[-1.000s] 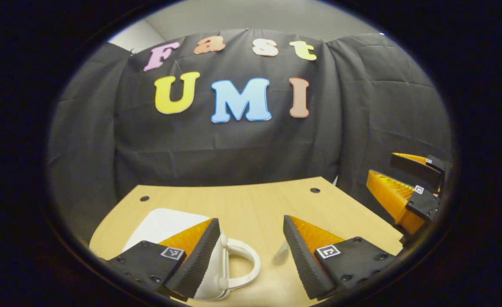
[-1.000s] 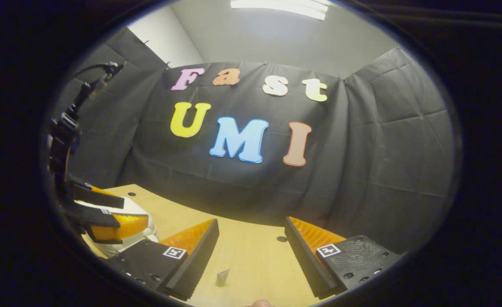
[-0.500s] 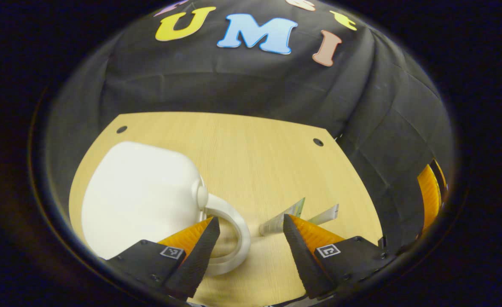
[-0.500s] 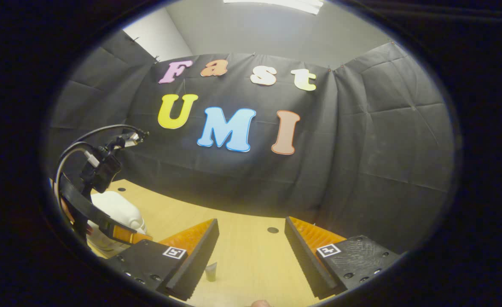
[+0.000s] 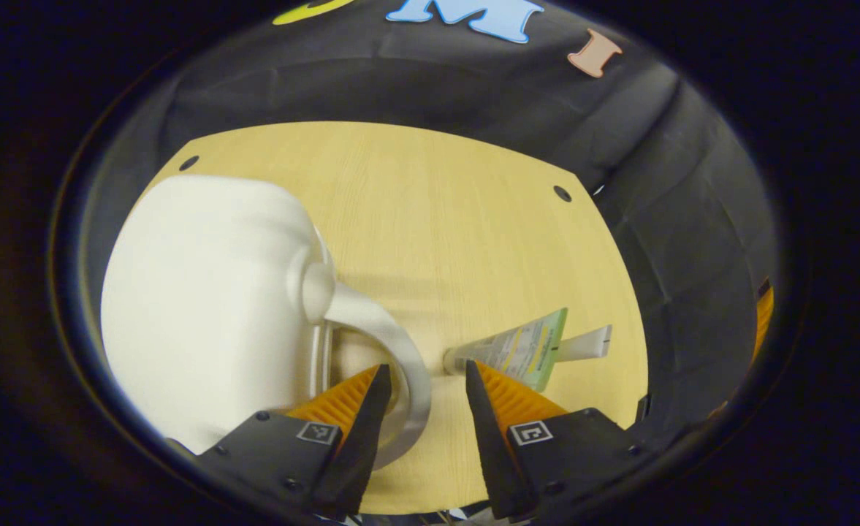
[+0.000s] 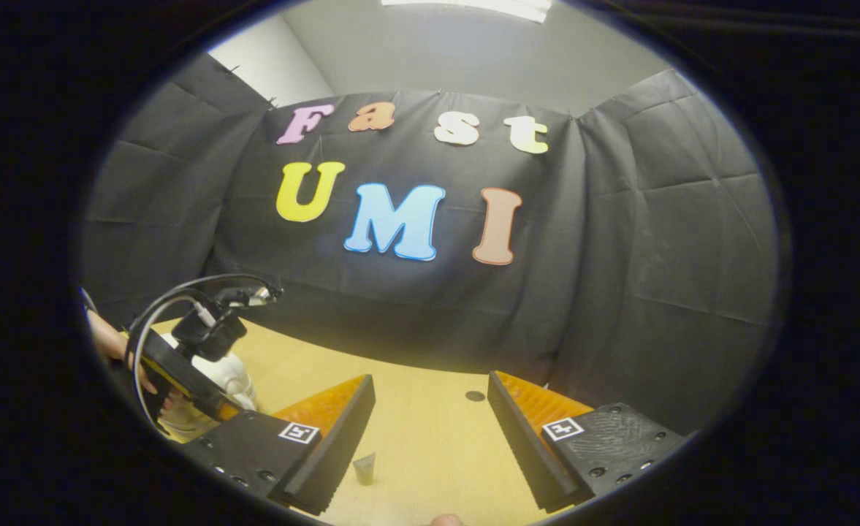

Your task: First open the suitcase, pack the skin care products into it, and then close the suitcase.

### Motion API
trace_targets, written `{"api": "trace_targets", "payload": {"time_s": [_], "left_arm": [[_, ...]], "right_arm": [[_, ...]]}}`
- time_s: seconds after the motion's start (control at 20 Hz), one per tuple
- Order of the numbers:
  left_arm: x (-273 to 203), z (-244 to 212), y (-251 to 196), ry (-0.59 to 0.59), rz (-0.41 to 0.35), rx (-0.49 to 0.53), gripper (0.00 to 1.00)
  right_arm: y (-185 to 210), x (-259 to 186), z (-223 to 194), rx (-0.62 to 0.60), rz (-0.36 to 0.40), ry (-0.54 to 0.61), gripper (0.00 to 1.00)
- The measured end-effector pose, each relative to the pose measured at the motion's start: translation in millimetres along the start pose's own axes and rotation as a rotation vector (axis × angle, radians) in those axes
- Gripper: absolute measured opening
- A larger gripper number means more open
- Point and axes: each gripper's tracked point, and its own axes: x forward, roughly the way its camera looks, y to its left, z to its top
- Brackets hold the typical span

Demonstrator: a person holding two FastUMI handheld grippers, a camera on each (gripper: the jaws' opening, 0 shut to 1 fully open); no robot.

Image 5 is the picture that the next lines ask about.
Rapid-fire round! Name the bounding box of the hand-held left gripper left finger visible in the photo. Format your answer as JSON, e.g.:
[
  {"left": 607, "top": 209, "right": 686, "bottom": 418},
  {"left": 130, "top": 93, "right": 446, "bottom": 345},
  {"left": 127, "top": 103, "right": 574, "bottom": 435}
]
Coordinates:
[{"left": 194, "top": 363, "right": 394, "bottom": 520}]

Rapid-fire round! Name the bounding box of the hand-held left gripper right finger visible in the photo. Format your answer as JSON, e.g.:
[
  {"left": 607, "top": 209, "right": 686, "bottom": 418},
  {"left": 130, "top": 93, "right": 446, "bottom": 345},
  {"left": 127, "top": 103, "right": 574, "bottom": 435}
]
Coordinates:
[{"left": 464, "top": 359, "right": 650, "bottom": 522}]

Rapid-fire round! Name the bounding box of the green label skin care tube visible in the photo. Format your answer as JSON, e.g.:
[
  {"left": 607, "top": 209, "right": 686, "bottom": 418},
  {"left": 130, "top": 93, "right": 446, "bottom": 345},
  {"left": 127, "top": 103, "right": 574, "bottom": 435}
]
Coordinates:
[{"left": 442, "top": 307, "right": 570, "bottom": 394}]

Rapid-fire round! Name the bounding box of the white skin care tube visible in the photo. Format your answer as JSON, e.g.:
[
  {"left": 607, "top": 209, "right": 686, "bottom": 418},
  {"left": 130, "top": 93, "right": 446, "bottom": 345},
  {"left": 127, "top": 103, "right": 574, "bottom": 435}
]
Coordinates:
[{"left": 555, "top": 324, "right": 614, "bottom": 363}]

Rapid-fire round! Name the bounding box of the white suitcase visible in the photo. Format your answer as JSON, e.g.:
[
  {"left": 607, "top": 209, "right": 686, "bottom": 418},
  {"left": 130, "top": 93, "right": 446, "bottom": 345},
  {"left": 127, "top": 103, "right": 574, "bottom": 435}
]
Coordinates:
[{"left": 100, "top": 174, "right": 433, "bottom": 470}]

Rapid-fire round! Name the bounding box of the black backdrop cloth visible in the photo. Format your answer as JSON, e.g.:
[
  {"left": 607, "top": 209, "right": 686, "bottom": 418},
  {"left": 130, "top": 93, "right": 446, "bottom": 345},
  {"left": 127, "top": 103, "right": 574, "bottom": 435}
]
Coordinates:
[{"left": 83, "top": 0, "right": 781, "bottom": 439}]

